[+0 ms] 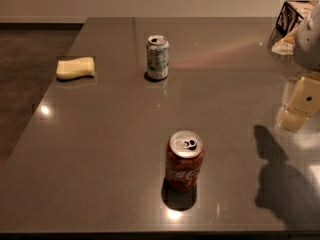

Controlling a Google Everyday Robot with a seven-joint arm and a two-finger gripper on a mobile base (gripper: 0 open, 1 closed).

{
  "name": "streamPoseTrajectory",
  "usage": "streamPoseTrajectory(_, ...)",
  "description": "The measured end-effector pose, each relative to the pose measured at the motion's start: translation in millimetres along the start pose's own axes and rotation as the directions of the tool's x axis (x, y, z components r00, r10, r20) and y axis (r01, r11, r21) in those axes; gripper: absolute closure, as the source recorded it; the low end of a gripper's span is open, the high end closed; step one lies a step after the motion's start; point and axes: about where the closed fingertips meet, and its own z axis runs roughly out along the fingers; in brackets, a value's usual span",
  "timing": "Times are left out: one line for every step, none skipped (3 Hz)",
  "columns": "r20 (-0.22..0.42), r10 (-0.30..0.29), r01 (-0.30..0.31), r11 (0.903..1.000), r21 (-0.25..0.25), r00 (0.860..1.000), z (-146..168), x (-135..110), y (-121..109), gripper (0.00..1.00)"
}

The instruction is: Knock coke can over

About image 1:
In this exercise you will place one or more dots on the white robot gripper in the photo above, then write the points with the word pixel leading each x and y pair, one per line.
pixel 309 47

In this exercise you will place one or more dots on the red coke can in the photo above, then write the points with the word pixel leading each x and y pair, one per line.
pixel 184 157

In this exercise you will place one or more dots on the green and white soda can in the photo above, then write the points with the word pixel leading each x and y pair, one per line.
pixel 157 57

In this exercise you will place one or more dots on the white snack packet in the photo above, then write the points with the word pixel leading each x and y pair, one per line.
pixel 286 45

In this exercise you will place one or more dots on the yellow sponge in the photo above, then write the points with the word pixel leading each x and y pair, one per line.
pixel 75 68

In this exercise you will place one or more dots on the black wire basket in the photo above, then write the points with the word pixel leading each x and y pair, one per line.
pixel 291 14

